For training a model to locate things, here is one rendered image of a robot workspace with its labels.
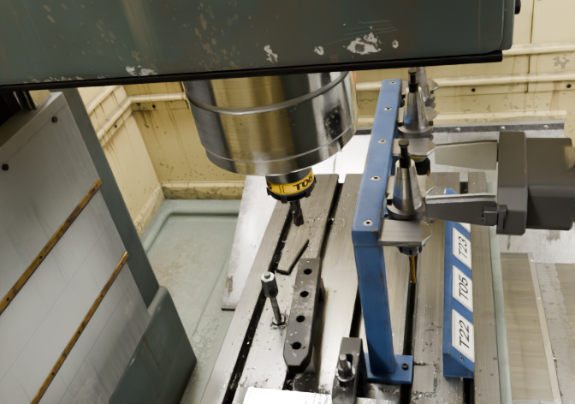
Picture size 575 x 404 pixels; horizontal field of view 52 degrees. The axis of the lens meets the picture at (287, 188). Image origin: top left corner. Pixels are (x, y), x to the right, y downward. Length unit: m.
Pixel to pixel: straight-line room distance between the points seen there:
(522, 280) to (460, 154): 0.87
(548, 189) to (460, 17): 0.21
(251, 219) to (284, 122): 1.21
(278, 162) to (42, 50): 0.21
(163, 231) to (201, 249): 0.18
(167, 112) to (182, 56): 1.48
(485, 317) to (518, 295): 0.28
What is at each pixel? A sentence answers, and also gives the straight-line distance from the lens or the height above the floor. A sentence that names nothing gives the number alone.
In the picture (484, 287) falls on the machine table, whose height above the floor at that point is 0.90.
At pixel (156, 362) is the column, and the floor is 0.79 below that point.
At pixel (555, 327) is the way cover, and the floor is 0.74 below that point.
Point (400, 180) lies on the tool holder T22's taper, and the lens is 0.84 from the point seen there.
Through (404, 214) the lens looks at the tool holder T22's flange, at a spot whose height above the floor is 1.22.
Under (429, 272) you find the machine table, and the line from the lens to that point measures 1.23.
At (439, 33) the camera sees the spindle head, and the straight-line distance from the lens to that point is 0.39.
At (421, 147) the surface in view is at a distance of 1.01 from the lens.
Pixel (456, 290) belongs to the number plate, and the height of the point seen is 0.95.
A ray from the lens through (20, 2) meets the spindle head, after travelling 0.48.
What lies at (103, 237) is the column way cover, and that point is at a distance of 1.09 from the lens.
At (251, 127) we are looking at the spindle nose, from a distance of 0.50.
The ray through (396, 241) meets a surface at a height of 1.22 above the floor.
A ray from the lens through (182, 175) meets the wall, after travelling 2.04.
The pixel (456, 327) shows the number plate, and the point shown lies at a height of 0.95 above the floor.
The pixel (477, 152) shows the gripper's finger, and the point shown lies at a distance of 0.62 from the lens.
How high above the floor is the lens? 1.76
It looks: 35 degrees down
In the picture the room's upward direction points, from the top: 12 degrees counter-clockwise
